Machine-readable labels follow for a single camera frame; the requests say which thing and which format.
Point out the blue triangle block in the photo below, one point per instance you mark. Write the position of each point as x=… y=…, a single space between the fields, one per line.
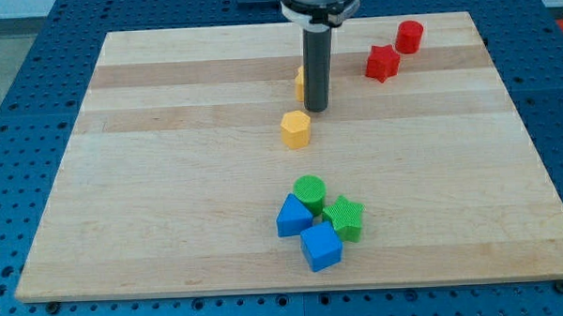
x=293 y=218

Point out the yellow hexagon block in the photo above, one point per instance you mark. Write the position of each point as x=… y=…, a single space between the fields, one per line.
x=296 y=129

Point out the green cylinder block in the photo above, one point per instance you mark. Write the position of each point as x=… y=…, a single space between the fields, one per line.
x=311 y=191

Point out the red cylinder block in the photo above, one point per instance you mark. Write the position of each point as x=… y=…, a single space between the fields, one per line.
x=409 y=36

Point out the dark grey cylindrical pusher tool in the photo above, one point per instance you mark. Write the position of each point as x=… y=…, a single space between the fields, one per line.
x=316 y=60

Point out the wooden board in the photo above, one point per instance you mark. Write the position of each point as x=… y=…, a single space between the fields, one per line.
x=175 y=170

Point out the red star block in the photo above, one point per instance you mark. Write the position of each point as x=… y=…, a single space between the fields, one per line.
x=382 y=62

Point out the blue cube block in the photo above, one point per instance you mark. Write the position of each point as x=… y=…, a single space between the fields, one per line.
x=321 y=246

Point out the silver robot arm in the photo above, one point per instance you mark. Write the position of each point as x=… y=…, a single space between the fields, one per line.
x=317 y=18

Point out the green star block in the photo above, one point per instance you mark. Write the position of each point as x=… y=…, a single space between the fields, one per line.
x=345 y=217

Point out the yellow heart block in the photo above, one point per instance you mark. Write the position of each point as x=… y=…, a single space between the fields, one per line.
x=299 y=84

